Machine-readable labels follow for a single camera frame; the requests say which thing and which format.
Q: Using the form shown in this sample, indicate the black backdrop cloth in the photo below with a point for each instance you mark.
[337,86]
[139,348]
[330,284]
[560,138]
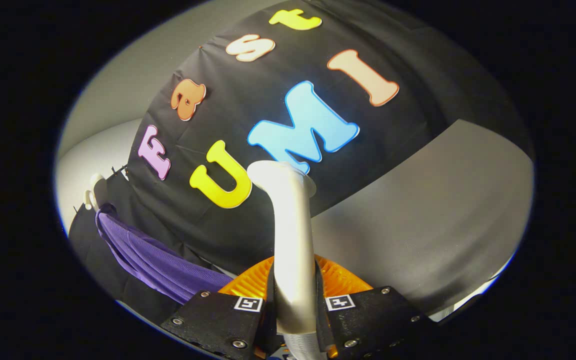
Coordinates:
[233,90]

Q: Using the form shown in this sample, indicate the white clothes hanger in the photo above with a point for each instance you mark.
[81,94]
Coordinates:
[99,190]

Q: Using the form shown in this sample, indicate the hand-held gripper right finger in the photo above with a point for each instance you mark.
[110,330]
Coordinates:
[373,320]

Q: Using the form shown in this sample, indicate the purple jacket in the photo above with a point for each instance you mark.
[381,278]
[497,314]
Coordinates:
[158,265]

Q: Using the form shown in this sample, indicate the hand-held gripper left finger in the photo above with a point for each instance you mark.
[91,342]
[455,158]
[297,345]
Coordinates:
[218,320]

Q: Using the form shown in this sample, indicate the grey cabinet with dark top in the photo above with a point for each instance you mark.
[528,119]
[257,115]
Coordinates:
[443,210]

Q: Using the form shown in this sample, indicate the white garment steamer head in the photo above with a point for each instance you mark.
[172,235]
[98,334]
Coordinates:
[293,240]

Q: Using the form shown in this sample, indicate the plain black curtain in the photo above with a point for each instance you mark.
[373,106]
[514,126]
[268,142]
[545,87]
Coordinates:
[468,90]
[98,260]

